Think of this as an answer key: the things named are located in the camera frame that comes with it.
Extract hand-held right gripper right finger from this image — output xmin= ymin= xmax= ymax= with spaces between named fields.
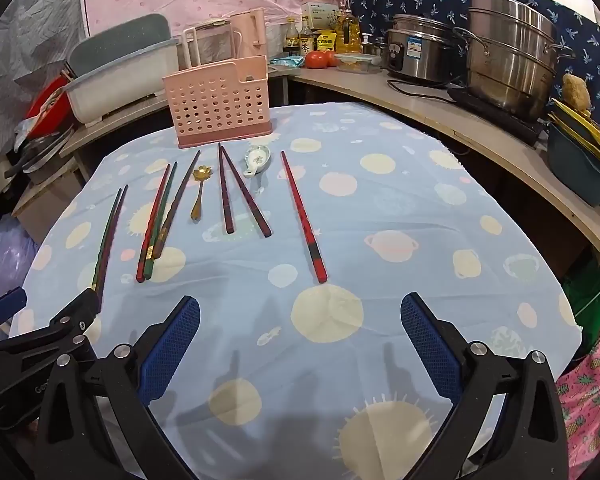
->
xmin=400 ymin=292 xmax=573 ymax=480

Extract white and green carton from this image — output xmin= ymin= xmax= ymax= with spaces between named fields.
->
xmin=300 ymin=2 xmax=341 ymax=31

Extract red plastic basin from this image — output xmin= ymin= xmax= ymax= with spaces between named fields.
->
xmin=27 ymin=76 xmax=71 ymax=133

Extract brown chopstick with gold band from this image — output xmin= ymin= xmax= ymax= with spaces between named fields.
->
xmin=152 ymin=150 xmax=202 ymax=260

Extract black power cable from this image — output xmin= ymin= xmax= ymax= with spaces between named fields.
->
xmin=387 ymin=79 xmax=461 ymax=100

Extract pink electric kettle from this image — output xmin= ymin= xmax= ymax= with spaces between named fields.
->
xmin=230 ymin=8 xmax=268 ymax=61

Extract white ceramic spoon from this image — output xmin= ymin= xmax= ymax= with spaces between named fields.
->
xmin=242 ymin=144 xmax=271 ymax=178

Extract glass food container with lid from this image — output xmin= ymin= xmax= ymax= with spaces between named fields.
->
xmin=336 ymin=52 xmax=382 ymax=75

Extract green plastic bag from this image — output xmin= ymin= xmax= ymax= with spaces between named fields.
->
xmin=562 ymin=272 xmax=600 ymax=346

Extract dark wok pan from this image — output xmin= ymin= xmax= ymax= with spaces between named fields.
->
xmin=5 ymin=127 xmax=76 ymax=176

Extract teal plastic basin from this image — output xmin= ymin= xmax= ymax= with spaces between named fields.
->
xmin=547 ymin=122 xmax=600 ymax=207

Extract pink perforated utensil holder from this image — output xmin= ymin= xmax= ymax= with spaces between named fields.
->
xmin=162 ymin=55 xmax=277 ymax=149

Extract beige corner counter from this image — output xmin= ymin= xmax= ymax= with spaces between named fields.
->
xmin=270 ymin=62 xmax=600 ymax=276

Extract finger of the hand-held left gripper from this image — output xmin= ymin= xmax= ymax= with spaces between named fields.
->
xmin=0 ymin=287 xmax=27 ymax=333
xmin=0 ymin=287 xmax=101 ymax=366

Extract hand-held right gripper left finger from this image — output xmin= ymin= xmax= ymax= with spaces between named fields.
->
xmin=32 ymin=295 xmax=202 ymax=480

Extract black induction cooker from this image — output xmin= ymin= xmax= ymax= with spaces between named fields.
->
xmin=447 ymin=85 xmax=548 ymax=148

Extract blue wet wipes packet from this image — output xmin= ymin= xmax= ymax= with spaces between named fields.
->
xmin=270 ymin=55 xmax=308 ymax=73

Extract large steel steamer pot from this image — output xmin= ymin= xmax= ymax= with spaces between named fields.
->
xmin=455 ymin=0 xmax=576 ymax=121

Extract tan loofah sponge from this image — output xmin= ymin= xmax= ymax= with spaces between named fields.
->
xmin=562 ymin=74 xmax=592 ymax=111

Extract blue planet print tablecloth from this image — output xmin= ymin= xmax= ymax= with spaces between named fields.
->
xmin=10 ymin=102 xmax=581 ymax=480

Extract glass electric kettle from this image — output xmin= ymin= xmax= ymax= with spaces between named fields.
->
xmin=181 ymin=19 xmax=241 ymax=68

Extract purple plastic bag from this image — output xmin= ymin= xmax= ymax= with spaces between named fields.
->
xmin=0 ymin=215 xmax=41 ymax=301

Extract grey striped cloth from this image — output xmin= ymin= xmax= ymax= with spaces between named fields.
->
xmin=0 ymin=0 xmax=86 ymax=161

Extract cooking oil bottle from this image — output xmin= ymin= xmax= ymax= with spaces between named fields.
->
xmin=336 ymin=9 xmax=363 ymax=55

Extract steel rice cooker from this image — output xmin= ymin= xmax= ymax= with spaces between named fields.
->
xmin=386 ymin=14 xmax=463 ymax=86

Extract pink pineapple print cloth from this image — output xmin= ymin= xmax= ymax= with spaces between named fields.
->
xmin=555 ymin=310 xmax=600 ymax=480

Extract gold flower spoon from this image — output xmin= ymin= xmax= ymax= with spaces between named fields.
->
xmin=189 ymin=166 xmax=206 ymax=222

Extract white dish drainer teal lid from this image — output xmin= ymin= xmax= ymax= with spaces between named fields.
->
xmin=62 ymin=13 xmax=181 ymax=127

